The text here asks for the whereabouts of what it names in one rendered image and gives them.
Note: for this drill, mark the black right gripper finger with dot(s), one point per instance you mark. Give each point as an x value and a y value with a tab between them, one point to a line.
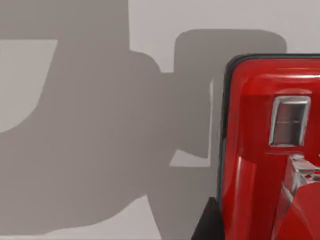
209	222

